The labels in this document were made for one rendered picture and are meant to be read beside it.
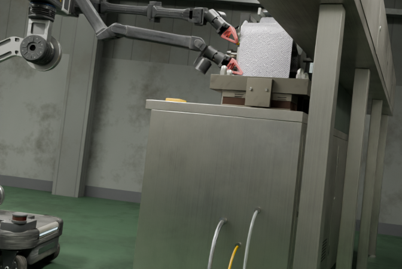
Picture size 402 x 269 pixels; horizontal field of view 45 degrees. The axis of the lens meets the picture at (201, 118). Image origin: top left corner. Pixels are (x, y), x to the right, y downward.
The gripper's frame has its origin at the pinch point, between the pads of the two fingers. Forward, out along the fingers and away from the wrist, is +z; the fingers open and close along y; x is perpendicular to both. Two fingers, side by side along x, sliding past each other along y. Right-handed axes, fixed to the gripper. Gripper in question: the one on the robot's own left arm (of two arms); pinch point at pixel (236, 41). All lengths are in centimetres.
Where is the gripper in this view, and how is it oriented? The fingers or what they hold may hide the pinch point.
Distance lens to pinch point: 228.3
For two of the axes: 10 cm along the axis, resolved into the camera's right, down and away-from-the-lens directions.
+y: -3.5, 0.1, -9.3
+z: 6.5, 7.2, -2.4
